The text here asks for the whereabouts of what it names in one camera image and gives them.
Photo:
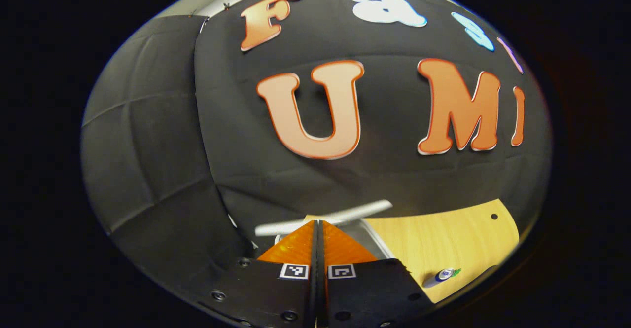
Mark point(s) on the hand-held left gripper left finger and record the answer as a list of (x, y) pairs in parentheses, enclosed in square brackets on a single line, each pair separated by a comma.
[(276, 293)]

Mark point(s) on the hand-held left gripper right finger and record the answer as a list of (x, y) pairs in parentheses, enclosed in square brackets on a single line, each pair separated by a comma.
[(365, 293)]

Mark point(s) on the blue pop can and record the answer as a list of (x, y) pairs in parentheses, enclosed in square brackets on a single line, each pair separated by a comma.
[(436, 278)]

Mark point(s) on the white desktop garbage bin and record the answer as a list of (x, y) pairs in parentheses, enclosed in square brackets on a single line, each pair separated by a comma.
[(345, 214)]

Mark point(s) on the green paper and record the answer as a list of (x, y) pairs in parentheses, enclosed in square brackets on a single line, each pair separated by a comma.
[(456, 272)]

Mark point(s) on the black backdrop cloth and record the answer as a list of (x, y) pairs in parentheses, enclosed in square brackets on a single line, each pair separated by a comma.
[(394, 180)]

